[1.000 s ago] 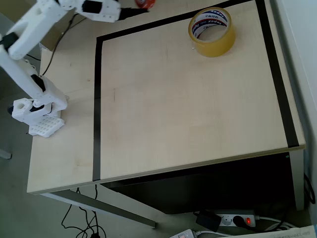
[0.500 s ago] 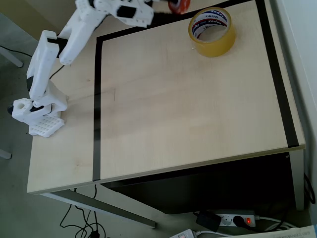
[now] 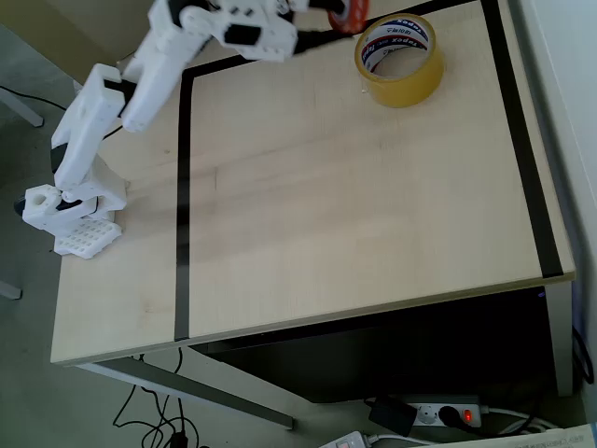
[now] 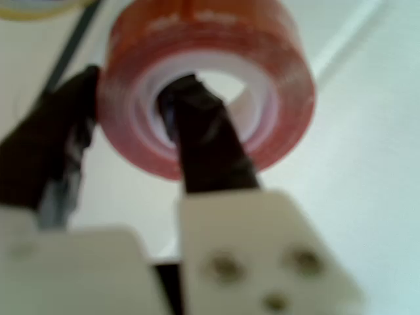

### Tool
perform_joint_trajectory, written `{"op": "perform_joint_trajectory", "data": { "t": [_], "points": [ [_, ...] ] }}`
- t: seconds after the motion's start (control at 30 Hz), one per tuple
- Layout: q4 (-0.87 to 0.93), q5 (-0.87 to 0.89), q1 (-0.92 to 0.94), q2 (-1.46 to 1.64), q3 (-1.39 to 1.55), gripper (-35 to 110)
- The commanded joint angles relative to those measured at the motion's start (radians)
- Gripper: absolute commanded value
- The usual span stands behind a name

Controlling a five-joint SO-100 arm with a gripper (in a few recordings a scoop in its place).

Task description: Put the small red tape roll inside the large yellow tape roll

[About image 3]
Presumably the long black tape stripe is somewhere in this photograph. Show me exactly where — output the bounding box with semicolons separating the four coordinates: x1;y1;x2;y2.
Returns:
173;68;195;342
479;0;564;278
184;0;486;78

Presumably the grey power strip red switch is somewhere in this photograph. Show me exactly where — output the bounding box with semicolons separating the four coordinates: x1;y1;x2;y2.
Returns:
405;395;482;429

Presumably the white perforated base plate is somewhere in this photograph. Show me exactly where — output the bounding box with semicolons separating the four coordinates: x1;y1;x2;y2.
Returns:
53;218;124;259

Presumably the black cable loop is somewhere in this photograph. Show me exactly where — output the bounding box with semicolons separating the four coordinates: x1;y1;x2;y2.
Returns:
572;325;597;386

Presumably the black power adapter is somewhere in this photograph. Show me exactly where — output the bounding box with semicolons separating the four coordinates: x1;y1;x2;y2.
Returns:
368;395;417;438

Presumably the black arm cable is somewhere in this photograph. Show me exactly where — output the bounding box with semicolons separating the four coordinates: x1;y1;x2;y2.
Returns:
0;83;71;113

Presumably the grey upright table leg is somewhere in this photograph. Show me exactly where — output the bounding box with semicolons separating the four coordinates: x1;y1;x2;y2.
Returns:
549;282;574;398

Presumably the red tape roll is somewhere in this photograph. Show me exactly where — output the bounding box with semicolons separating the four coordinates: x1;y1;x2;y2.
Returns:
327;0;371;35

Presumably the grey slanted table leg bar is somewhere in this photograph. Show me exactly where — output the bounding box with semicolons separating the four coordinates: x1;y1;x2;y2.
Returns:
76;357;296;430

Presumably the printed paper sheet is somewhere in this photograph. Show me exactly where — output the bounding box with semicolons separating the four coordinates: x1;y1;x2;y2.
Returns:
437;422;597;448

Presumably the white power strip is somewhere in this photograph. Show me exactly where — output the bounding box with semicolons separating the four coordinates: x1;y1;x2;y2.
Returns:
319;429;368;448

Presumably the yellow packing tape roll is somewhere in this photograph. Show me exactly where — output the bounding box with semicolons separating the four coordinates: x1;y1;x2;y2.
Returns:
354;13;446;109

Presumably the black round plug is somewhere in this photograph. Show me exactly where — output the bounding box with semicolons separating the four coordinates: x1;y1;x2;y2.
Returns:
439;404;464;428

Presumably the thin black floor cable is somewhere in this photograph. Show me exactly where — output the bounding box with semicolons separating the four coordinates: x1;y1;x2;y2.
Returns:
113;383;162;448
139;347;204;448

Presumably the white power cable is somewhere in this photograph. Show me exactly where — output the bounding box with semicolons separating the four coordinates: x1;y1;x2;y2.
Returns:
479;404;559;440

